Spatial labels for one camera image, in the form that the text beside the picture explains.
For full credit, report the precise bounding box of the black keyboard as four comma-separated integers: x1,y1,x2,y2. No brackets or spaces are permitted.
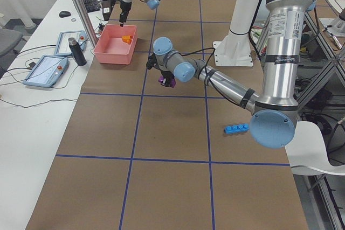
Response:
82,0,100,13

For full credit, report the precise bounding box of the teach pendant tablet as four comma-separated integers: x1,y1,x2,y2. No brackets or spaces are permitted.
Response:
22,55,70,88
53,30,89,57

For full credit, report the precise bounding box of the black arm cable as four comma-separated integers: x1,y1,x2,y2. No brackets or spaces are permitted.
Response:
180,47,217,85

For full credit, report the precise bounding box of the black pendant cable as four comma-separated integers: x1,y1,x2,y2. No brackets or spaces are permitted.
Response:
0,62,79,107

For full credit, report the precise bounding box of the long blue stud block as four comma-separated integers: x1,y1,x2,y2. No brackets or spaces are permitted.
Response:
224,123,249,135

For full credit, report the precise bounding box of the black water bottle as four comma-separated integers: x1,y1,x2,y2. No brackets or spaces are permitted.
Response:
68,37,87,66

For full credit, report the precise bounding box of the near teach pendant tablet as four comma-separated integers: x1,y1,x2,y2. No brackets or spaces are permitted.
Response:
22,55,70,88

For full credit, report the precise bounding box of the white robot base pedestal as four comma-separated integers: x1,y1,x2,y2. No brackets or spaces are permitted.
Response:
213,0,260,67

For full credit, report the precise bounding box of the far teach pendant tablet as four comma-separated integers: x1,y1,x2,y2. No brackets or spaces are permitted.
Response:
53,30,89,57

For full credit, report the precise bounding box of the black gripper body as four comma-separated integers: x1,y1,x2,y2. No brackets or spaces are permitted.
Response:
146,53,175,78
120,1,131,19

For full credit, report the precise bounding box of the pink plastic box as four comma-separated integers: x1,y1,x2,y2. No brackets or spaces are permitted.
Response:
94,24,137,65

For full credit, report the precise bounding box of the purple curved block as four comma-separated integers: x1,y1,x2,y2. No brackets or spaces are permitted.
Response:
158,75,176,88

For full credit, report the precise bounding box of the orange sloped block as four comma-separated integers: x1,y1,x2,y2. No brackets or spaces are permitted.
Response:
121,35,133,45

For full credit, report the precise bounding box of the black computer mouse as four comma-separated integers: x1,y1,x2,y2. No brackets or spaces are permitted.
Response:
59,10,71,18

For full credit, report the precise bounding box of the aluminium frame post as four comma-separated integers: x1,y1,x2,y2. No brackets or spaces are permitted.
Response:
72,0,98,48

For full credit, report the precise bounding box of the white chair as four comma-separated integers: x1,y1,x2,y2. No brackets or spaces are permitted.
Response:
285,121,344,176

